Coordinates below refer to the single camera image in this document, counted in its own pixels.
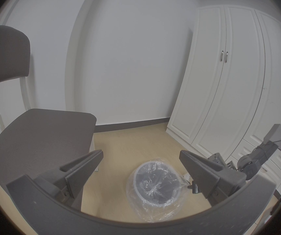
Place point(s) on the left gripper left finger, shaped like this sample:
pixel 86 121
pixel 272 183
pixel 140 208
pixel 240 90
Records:
pixel 81 169

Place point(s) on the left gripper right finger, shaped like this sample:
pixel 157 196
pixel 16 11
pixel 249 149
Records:
pixel 204 174

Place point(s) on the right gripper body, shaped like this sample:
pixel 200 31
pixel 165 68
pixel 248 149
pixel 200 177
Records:
pixel 248 166

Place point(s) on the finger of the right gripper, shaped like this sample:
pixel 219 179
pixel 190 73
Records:
pixel 194 188

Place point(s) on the white trash bin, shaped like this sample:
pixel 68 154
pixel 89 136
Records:
pixel 145 178

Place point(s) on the grey padded chair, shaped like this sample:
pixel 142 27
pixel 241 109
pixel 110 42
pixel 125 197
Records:
pixel 42 136

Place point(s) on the white wardrobe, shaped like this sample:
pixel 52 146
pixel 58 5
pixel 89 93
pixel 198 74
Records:
pixel 218 87

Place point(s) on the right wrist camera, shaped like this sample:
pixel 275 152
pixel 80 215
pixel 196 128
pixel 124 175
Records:
pixel 279 136

